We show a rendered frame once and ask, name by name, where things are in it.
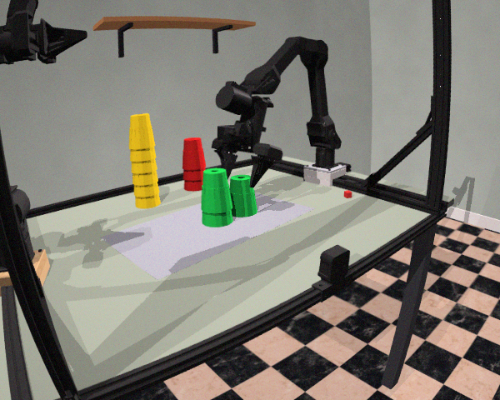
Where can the green cup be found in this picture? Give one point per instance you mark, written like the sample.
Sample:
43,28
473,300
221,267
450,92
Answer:
216,220
243,197
216,196

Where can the red cup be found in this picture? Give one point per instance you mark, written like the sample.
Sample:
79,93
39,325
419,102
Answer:
193,175
193,185
193,157

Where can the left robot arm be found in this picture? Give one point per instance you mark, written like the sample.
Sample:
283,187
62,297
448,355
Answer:
20,198

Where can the yellow cup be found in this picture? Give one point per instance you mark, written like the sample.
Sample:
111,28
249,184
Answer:
146,190
147,202
141,133
141,155
142,179
144,167

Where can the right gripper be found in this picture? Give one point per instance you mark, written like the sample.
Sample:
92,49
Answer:
267,154

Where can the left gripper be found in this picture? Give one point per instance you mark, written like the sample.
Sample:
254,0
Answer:
47,41

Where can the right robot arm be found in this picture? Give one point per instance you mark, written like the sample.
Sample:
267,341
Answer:
238,100

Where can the pale lavender flat mat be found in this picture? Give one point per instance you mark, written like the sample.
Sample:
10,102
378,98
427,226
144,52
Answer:
168,244

